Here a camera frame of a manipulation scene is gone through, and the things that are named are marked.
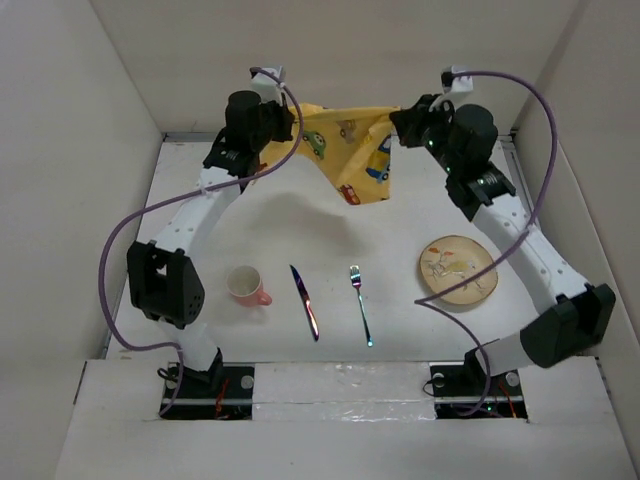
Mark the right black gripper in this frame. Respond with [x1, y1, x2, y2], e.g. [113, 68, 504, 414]
[393, 94, 460, 175]

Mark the yellow car-print cloth placemat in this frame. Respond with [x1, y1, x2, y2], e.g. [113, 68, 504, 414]
[259, 102, 404, 207]

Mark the beige bird-pattern plate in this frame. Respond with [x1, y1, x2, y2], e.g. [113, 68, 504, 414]
[419, 235, 498, 306]

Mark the iridescent fork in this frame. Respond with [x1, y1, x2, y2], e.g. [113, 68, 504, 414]
[350, 265, 374, 348]

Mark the pink ceramic mug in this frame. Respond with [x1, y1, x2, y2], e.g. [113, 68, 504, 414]
[226, 265, 272, 307]

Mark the iridescent table knife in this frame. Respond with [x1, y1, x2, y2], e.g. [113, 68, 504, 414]
[290, 265, 320, 342]

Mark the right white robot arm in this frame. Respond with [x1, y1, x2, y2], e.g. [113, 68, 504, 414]
[389, 95, 616, 394]

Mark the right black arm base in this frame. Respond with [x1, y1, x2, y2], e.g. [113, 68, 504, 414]
[422, 358, 528, 420]

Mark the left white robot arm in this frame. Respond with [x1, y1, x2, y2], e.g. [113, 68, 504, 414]
[127, 86, 294, 397]

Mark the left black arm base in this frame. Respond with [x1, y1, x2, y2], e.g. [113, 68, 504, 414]
[159, 362, 255, 421]

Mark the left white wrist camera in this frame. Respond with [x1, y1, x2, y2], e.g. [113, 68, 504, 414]
[250, 65, 286, 104]

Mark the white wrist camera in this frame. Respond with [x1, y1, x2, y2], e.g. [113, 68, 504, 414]
[250, 65, 286, 104]
[441, 65, 474, 95]

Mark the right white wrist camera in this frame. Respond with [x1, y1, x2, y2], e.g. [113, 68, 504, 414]
[441, 65, 474, 95]

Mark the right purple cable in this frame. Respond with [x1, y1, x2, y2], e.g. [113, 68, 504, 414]
[414, 69, 558, 417]

